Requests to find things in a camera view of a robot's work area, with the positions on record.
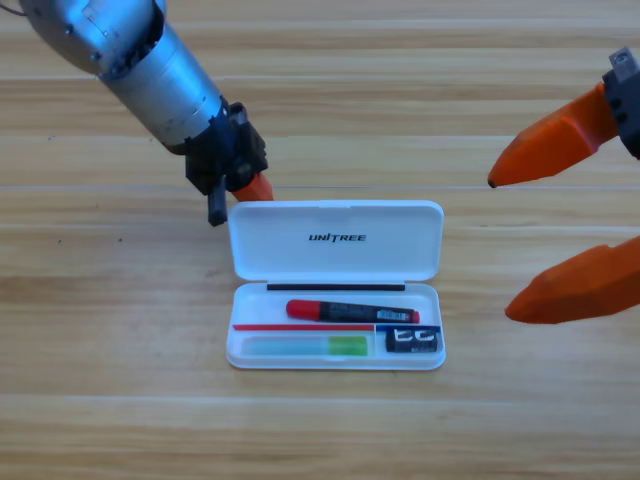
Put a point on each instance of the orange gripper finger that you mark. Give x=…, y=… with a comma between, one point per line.
x=256, y=190
x=580, y=290
x=555, y=145

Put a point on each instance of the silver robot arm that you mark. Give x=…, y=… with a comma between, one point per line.
x=135, y=65

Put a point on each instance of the red and black marker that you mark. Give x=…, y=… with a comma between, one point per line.
x=350, y=312

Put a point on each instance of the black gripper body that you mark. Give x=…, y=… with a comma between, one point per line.
x=225, y=150
x=627, y=95

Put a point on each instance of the white Unitree pencil case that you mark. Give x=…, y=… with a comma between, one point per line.
x=335, y=255

